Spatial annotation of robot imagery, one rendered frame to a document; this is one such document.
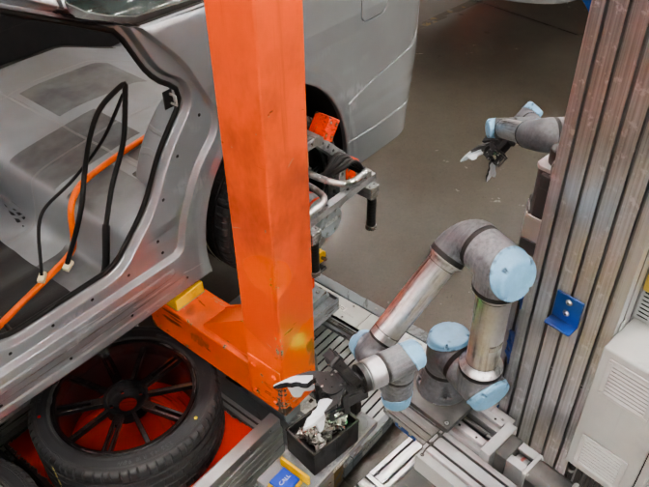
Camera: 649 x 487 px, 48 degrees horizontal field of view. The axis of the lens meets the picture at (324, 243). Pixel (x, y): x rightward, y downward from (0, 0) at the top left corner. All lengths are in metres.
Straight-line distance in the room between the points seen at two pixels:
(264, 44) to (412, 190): 2.77
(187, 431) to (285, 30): 1.40
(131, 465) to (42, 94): 1.65
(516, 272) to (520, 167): 2.99
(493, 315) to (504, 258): 0.18
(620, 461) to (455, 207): 2.43
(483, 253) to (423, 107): 3.53
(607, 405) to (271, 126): 1.07
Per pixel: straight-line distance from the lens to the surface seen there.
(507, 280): 1.67
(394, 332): 1.82
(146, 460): 2.50
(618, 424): 1.99
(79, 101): 3.24
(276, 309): 2.12
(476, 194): 4.35
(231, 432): 2.80
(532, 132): 2.45
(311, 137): 2.68
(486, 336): 1.84
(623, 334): 1.90
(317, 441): 2.38
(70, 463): 2.56
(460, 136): 4.87
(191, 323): 2.61
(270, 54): 1.68
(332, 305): 3.37
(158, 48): 2.21
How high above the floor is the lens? 2.53
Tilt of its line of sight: 40 degrees down
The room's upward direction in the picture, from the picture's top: 1 degrees counter-clockwise
